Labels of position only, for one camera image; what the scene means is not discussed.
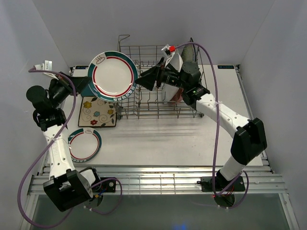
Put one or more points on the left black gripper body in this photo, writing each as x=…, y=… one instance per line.
x=60, y=91

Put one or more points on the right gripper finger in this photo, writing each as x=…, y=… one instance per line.
x=154, y=69
x=147, y=80

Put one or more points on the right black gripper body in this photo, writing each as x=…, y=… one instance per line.
x=167, y=76

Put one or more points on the white oval platter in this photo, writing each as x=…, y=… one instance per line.
x=168, y=91

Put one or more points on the pink dotted scalloped plate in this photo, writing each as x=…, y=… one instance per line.
x=177, y=97

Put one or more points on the speckled beige round plate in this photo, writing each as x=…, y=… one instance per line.
x=187, y=53

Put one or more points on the cream square flower plate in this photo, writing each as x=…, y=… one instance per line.
x=95, y=112

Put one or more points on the black square floral plate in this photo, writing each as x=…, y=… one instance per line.
x=195, y=52

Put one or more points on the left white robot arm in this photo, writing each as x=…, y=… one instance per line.
x=66, y=186

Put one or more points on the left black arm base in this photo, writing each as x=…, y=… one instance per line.
x=108, y=186

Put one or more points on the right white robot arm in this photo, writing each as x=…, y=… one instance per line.
x=249, y=139

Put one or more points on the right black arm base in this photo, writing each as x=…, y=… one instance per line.
x=206, y=184

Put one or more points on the left logo sticker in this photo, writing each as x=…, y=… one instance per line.
x=81, y=67

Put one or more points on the logo sticker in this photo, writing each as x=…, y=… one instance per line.
x=81, y=67
x=225, y=67

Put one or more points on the right logo sticker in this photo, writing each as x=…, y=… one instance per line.
x=225, y=67

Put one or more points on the round plate red teal rim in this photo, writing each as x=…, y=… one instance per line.
x=85, y=144

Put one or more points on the grey wire dish rack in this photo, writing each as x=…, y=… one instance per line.
x=144, y=103

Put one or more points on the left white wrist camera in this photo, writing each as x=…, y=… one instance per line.
x=46, y=65

